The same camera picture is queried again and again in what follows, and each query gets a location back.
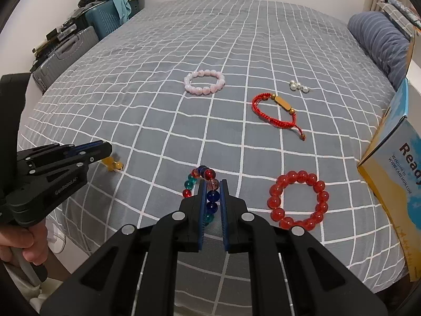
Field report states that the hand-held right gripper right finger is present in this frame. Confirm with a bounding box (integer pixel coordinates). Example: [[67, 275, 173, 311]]
[[220, 179, 389, 316]]

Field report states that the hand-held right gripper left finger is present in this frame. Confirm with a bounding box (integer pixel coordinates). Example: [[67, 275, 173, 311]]
[[39, 180, 211, 316]]

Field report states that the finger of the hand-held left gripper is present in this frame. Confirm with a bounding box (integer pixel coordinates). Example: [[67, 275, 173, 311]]
[[6, 142, 112, 219], [16, 140, 107, 166]]

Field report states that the yellow amber bead trinket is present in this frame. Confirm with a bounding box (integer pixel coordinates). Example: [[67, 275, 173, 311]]
[[104, 158, 124, 172]]

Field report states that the multicolour glass bead bracelet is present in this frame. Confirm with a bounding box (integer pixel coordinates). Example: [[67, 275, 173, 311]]
[[182, 165, 220, 226]]

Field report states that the red bead bracelet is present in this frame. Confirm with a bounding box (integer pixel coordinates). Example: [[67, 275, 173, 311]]
[[268, 170, 329, 231]]

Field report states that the pink bead bracelet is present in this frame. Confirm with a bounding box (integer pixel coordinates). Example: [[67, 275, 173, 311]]
[[184, 69, 227, 95]]

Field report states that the red cord bracelet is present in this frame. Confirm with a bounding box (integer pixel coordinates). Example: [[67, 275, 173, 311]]
[[252, 94, 308, 140]]

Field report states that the blue and yellow cardboard box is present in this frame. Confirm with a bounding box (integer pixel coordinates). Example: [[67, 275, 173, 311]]
[[357, 31, 421, 282]]

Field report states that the person's left hand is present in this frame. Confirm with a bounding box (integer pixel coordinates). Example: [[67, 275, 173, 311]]
[[0, 223, 51, 266]]

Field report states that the grey grid bed sheet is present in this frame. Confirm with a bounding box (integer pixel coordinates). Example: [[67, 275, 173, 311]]
[[15, 0, 412, 290]]

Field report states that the grey suitcase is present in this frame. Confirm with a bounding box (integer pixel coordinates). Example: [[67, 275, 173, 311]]
[[31, 26, 99, 94]]

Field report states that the pile of black items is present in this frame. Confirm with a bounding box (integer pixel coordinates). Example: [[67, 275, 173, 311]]
[[31, 16, 86, 63]]

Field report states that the teal suitcase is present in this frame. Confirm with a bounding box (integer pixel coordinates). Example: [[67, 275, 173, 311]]
[[85, 0, 130, 42]]

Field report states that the teal cloth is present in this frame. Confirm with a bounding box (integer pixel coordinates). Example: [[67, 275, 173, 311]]
[[110, 0, 132, 22]]

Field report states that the white cloth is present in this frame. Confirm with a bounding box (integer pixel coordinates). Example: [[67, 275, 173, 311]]
[[3, 263, 47, 315]]

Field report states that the blue striped bolster pillow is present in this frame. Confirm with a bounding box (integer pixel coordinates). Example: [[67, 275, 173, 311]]
[[348, 11, 412, 89]]

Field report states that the grey grid pillow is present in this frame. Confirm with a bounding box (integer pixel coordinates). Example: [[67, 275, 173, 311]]
[[375, 0, 415, 37]]

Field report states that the patterned patchwork pillow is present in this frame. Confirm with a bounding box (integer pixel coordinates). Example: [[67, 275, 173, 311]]
[[386, 0, 421, 30]]

